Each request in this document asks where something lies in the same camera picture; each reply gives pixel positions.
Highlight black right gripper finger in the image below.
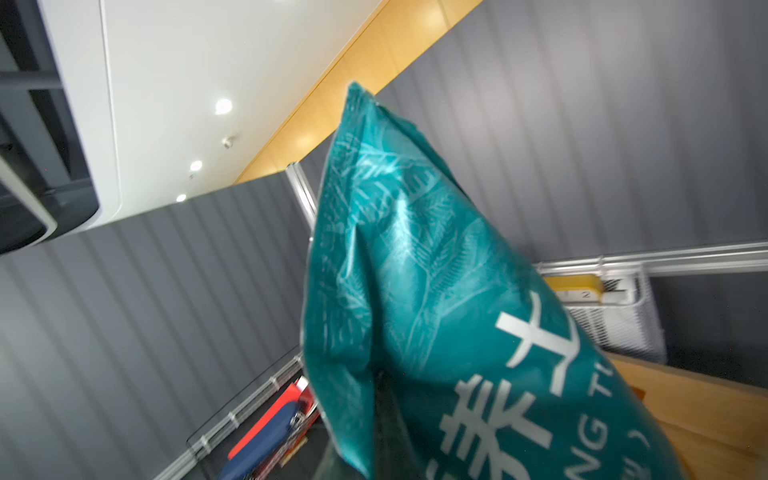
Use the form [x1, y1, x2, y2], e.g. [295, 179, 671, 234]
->
[311, 371, 427, 480]

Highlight red folder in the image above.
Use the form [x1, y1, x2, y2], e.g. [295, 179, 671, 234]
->
[227, 376, 314, 460]

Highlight blue pencil case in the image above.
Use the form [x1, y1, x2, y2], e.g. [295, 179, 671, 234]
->
[218, 401, 302, 480]

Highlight yellow clock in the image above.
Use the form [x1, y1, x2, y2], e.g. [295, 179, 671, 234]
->
[544, 274, 604, 304]

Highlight white air conditioner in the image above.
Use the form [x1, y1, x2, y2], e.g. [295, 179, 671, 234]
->
[0, 0, 124, 256]

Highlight white mesh wall basket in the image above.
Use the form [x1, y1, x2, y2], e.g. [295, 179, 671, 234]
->
[537, 264, 667, 364]

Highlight aluminium frame rails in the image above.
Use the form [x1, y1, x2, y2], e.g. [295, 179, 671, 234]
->
[152, 161, 768, 480]

